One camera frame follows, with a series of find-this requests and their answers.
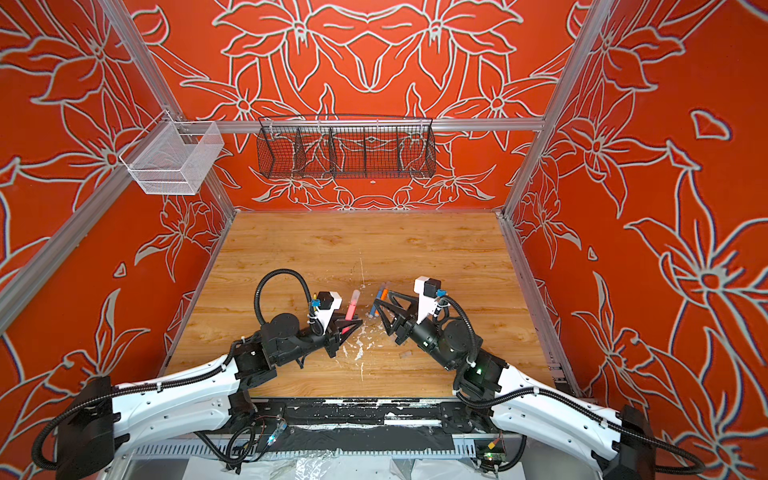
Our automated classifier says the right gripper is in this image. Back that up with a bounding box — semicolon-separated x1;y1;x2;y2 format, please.
375;291;462;376

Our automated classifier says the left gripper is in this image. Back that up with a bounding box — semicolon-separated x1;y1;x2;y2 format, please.
278;311;362;366

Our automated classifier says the pink pen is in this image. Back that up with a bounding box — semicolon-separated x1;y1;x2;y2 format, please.
345;300;357;321

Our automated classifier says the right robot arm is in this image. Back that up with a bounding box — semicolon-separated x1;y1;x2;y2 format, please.
374;291;705;479

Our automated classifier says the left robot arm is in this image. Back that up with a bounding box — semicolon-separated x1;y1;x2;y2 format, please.
31;268;362;479

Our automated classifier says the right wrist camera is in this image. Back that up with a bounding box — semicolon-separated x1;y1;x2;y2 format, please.
414;276;445;323

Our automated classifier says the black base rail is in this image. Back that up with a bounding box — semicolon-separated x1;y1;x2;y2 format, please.
253;397;500;450

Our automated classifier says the black wire basket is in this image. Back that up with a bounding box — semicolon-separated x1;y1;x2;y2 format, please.
256;115;437;180

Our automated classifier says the white cable duct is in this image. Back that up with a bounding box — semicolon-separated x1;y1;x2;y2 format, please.
129;438;477;460

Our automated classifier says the white wire basket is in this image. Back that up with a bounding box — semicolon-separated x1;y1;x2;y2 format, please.
120;120;224;196

